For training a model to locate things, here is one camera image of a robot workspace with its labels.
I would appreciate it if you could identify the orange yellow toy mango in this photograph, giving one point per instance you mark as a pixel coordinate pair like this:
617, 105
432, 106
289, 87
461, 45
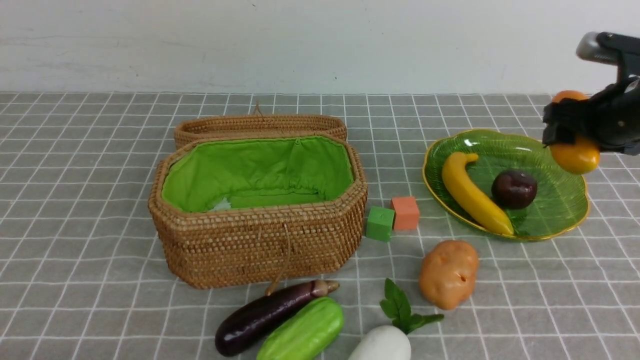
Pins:
584, 155

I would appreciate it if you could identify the white toy radish green leaves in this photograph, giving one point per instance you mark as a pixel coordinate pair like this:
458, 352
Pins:
391, 342

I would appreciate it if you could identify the dark purple toy plum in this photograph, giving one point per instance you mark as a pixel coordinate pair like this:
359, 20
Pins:
514, 189

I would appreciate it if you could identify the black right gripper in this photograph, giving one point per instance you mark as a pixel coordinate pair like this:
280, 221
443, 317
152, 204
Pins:
614, 123

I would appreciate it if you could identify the purple toy eggplant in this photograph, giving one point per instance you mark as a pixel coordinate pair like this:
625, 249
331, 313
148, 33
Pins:
258, 318

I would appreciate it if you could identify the woven wicker basket green lining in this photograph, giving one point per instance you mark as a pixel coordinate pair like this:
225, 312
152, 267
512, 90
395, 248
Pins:
247, 209

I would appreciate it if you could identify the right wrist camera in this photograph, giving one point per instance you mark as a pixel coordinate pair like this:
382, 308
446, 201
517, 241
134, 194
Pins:
621, 51

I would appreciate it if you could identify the yellow toy banana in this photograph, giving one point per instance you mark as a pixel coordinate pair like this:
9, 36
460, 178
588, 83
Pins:
470, 198

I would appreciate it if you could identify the orange foam cube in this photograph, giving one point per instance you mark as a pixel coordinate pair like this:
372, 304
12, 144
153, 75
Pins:
407, 214

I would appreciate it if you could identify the green glass leaf plate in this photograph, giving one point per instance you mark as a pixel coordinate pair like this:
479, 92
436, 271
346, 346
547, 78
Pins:
561, 204

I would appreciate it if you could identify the green foam cube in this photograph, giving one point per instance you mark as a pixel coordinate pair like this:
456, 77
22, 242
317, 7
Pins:
380, 223

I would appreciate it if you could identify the orange brown toy potato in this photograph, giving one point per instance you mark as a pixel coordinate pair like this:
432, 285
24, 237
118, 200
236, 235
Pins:
449, 273

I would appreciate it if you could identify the grey checked tablecloth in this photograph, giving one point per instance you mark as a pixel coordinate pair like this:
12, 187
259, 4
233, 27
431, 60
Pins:
83, 276

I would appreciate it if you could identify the green toy cucumber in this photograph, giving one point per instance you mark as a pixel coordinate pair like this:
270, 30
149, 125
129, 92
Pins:
305, 335

